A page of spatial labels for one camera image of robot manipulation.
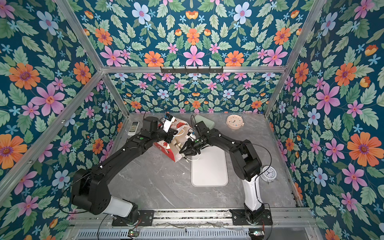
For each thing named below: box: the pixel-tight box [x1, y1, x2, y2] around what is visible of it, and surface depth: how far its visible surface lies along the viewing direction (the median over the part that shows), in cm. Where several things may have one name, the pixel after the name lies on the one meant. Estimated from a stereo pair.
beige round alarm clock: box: [226, 114, 245, 130], surface depth 113 cm
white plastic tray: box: [191, 146, 229, 187], surface depth 91 cm
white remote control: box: [127, 121, 140, 136], surface depth 110 cm
